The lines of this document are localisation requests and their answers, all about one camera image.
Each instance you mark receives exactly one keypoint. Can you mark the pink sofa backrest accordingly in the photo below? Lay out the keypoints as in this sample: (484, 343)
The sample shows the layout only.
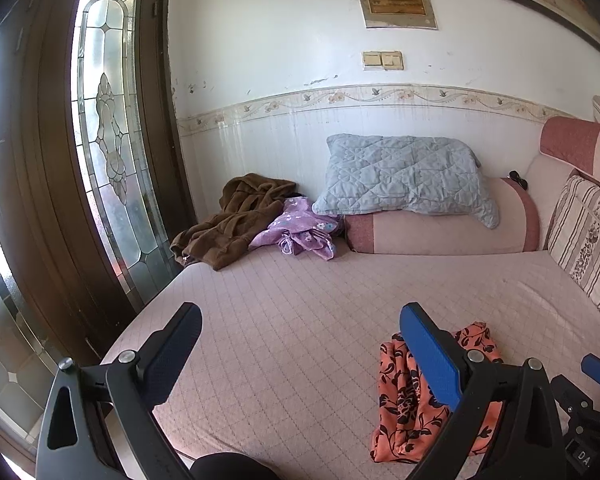
(565, 140)

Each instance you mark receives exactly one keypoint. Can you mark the purple floral garment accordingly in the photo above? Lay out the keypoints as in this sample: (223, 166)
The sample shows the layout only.
(300, 225)

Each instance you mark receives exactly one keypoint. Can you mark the striped floral cushion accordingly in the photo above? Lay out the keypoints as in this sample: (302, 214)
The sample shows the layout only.
(590, 240)

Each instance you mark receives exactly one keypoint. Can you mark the brown fleece robe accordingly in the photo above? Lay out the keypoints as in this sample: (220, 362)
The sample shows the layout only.
(230, 225)

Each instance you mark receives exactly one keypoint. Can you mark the pink sofa bolster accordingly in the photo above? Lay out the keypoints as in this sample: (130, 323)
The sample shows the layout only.
(430, 235)

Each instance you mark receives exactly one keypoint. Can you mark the orange black floral shirt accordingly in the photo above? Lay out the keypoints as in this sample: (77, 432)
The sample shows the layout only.
(405, 410)

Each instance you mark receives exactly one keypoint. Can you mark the grey quilted pillow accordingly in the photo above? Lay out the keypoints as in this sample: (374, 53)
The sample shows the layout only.
(405, 175)

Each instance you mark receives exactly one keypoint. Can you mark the beige wall switch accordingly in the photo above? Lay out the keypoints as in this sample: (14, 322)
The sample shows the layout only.
(372, 60)
(393, 61)

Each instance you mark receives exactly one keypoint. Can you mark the small black object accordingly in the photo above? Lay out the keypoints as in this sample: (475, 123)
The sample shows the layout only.
(518, 180)

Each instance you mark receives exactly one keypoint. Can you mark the wooden door with stained glass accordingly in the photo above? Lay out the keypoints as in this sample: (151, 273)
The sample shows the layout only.
(40, 160)

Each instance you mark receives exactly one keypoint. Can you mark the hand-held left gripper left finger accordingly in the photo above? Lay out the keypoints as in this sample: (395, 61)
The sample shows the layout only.
(175, 355)

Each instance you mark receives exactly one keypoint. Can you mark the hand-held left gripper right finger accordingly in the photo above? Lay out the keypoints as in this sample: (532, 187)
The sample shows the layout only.
(430, 355)

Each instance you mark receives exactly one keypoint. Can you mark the pink quilted sofa bed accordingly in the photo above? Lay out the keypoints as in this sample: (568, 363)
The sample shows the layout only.
(290, 335)

